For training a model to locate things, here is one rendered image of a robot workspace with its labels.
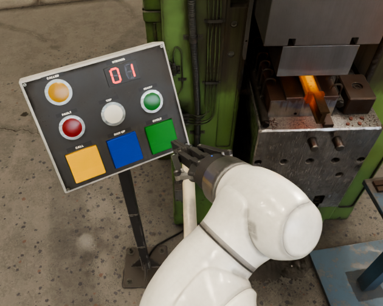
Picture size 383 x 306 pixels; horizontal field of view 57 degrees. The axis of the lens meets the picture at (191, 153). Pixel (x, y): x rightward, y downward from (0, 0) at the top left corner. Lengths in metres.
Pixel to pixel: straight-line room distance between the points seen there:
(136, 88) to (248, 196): 0.49
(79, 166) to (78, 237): 1.11
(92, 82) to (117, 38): 2.40
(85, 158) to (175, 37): 0.45
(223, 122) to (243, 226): 0.88
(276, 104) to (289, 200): 0.67
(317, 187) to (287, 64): 0.54
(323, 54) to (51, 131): 0.71
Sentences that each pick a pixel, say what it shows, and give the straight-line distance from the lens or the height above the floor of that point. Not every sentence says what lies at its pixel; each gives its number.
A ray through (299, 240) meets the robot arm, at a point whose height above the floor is 1.28.
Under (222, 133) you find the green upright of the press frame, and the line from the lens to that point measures 1.36.
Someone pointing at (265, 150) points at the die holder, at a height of 0.83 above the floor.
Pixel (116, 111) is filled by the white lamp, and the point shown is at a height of 1.09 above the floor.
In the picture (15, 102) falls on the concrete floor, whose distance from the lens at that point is 2.82.
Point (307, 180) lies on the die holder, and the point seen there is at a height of 0.66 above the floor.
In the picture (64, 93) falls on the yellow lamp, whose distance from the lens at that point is 0.85.
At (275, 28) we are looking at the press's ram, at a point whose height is 1.21.
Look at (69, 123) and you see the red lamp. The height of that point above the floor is 1.10.
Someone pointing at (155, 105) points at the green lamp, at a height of 1.08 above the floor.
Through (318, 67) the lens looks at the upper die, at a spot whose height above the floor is 1.10.
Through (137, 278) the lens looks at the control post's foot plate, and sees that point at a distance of 1.80.
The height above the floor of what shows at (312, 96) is 1.01.
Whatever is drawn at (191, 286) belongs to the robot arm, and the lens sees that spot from 0.48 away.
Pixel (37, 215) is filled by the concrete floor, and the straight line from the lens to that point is 2.11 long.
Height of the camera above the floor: 1.68
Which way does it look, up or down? 50 degrees down
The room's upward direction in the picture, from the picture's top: straight up
